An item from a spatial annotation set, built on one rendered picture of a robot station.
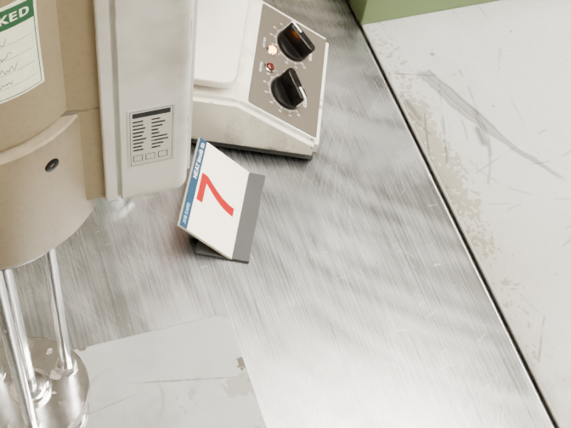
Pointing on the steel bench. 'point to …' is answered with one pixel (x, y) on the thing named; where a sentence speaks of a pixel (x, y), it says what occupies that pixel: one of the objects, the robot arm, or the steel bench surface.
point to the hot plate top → (219, 42)
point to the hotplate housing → (208, 115)
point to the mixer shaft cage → (39, 363)
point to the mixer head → (88, 111)
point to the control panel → (259, 76)
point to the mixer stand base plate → (172, 380)
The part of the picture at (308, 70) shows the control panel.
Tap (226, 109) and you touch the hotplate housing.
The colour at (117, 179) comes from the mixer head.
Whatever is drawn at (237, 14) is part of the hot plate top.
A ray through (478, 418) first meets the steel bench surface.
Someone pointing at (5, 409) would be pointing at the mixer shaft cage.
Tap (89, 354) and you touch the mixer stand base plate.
